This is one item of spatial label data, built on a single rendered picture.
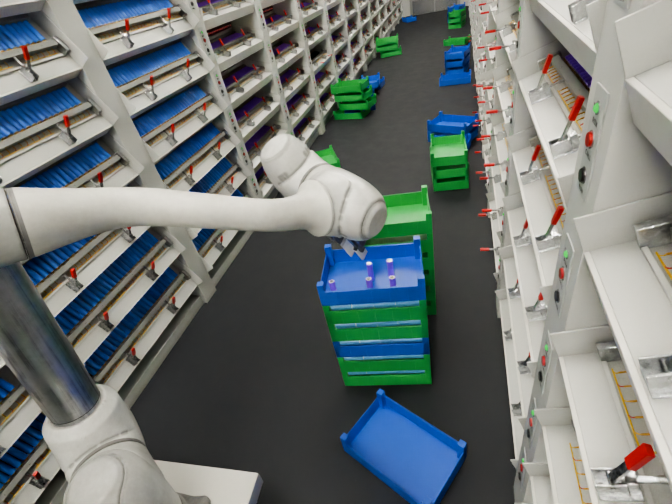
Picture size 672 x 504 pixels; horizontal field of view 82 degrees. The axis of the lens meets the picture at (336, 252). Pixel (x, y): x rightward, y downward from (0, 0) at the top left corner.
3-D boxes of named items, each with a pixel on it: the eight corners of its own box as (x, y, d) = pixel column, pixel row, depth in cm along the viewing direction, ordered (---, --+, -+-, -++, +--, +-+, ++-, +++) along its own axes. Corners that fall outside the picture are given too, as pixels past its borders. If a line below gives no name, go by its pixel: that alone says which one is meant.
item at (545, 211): (554, 326, 66) (531, 268, 60) (516, 166, 112) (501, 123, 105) (710, 301, 56) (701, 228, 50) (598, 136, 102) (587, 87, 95)
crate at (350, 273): (321, 306, 114) (316, 286, 110) (329, 263, 130) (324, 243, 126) (426, 300, 109) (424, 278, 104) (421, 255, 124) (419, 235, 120)
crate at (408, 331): (332, 342, 124) (327, 325, 119) (338, 297, 140) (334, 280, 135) (428, 337, 118) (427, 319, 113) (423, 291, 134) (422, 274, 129)
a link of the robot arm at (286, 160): (281, 201, 90) (316, 225, 81) (241, 156, 77) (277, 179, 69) (312, 167, 91) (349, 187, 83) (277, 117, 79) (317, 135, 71)
